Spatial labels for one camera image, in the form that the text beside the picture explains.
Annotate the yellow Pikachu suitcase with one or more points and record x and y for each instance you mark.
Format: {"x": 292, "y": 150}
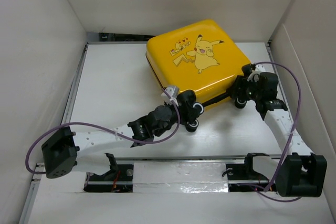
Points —
{"x": 199, "y": 58}

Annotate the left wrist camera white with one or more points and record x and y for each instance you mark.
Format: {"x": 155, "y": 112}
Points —
{"x": 169, "y": 94}

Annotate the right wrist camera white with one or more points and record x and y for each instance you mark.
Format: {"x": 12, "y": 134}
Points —
{"x": 254, "y": 76}

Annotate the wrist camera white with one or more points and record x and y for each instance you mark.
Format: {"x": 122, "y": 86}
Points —
{"x": 169, "y": 94}
{"x": 254, "y": 76}

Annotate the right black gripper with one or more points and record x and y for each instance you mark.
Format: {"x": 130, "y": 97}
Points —
{"x": 241, "y": 82}

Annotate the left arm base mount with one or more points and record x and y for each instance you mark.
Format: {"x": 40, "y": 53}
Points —
{"x": 118, "y": 179}

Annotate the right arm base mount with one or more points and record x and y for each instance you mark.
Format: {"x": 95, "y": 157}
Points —
{"x": 249, "y": 173}

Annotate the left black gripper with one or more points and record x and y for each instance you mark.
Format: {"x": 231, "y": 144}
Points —
{"x": 188, "y": 115}

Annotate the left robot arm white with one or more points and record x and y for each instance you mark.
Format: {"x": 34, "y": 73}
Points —
{"x": 66, "y": 150}

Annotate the aluminium front rail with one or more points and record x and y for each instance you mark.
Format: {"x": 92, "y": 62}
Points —
{"x": 167, "y": 171}

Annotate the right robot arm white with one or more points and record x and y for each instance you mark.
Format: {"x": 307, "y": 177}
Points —
{"x": 299, "y": 172}

